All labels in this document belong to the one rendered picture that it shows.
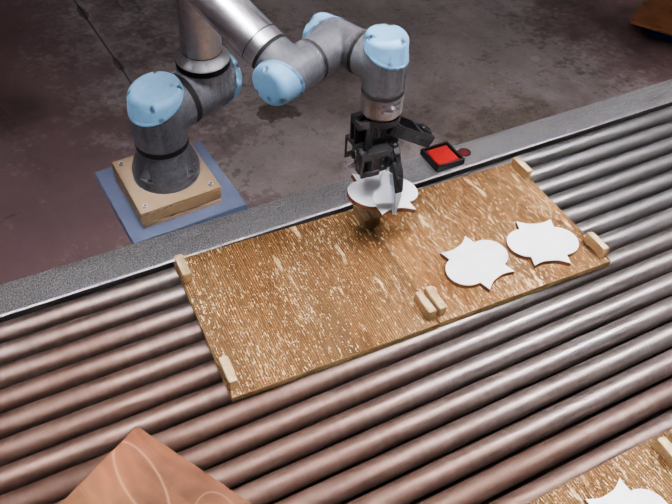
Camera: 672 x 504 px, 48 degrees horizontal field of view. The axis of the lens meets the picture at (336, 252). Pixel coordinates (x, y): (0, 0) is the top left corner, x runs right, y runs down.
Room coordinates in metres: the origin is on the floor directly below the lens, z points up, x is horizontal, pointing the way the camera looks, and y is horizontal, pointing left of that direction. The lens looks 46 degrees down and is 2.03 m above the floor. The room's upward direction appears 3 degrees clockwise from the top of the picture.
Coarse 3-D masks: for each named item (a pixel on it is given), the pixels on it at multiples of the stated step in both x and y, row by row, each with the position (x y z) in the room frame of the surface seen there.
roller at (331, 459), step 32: (640, 320) 0.95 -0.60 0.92; (544, 352) 0.86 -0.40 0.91; (576, 352) 0.86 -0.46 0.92; (480, 384) 0.78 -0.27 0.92; (512, 384) 0.79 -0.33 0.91; (416, 416) 0.70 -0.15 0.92; (448, 416) 0.71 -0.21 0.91; (352, 448) 0.64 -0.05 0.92; (384, 448) 0.65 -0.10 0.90; (256, 480) 0.57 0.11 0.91; (288, 480) 0.57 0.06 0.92
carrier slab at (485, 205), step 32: (448, 192) 1.27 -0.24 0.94; (480, 192) 1.28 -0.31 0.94; (512, 192) 1.29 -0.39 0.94; (384, 224) 1.16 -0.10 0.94; (416, 224) 1.17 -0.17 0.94; (448, 224) 1.17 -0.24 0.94; (480, 224) 1.18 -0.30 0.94; (512, 224) 1.18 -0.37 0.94; (416, 256) 1.07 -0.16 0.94; (512, 256) 1.09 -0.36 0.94; (576, 256) 1.10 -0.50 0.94; (416, 288) 0.98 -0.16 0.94; (448, 288) 0.99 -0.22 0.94; (480, 288) 0.99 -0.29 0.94; (512, 288) 1.00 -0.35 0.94; (544, 288) 1.01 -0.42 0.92; (448, 320) 0.91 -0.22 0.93
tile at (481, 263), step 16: (464, 240) 1.11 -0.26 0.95; (480, 240) 1.12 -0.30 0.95; (448, 256) 1.06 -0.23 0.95; (464, 256) 1.07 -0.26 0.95; (480, 256) 1.07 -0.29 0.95; (496, 256) 1.07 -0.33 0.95; (448, 272) 1.02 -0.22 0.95; (464, 272) 1.02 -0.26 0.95; (480, 272) 1.03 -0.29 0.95; (496, 272) 1.03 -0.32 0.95; (512, 272) 1.03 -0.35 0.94
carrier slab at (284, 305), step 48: (288, 240) 1.10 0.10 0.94; (336, 240) 1.10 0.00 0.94; (192, 288) 0.95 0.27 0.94; (240, 288) 0.96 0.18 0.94; (288, 288) 0.96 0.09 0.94; (336, 288) 0.97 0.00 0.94; (384, 288) 0.98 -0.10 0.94; (240, 336) 0.84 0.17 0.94; (288, 336) 0.85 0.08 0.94; (336, 336) 0.85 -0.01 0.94; (384, 336) 0.86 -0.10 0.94; (240, 384) 0.74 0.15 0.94
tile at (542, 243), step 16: (528, 224) 1.17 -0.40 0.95; (544, 224) 1.18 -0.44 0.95; (512, 240) 1.12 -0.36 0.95; (528, 240) 1.12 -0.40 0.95; (544, 240) 1.13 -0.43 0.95; (560, 240) 1.13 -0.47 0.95; (576, 240) 1.13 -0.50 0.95; (528, 256) 1.08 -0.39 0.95; (544, 256) 1.08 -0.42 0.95; (560, 256) 1.08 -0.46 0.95
